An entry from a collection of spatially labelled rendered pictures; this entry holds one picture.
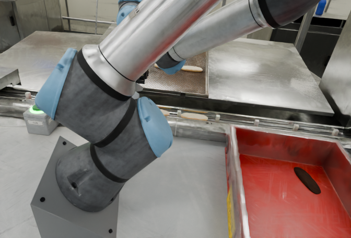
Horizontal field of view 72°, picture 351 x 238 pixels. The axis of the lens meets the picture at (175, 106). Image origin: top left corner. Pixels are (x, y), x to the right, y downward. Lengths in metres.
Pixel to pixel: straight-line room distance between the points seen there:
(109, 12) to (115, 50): 4.38
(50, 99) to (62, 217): 0.23
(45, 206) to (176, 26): 0.38
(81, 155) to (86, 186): 0.06
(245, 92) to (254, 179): 0.42
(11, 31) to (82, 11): 1.67
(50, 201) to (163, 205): 0.25
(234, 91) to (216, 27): 0.51
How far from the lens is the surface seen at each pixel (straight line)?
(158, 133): 0.45
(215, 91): 1.00
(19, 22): 3.52
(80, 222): 0.55
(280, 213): 0.70
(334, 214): 0.77
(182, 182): 0.69
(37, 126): 0.87
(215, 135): 0.82
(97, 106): 0.41
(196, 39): 0.58
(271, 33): 2.56
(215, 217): 0.64
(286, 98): 1.08
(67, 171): 0.54
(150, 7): 0.39
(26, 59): 1.53
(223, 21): 0.54
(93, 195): 0.54
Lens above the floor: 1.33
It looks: 31 degrees down
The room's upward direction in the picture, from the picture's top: 6 degrees clockwise
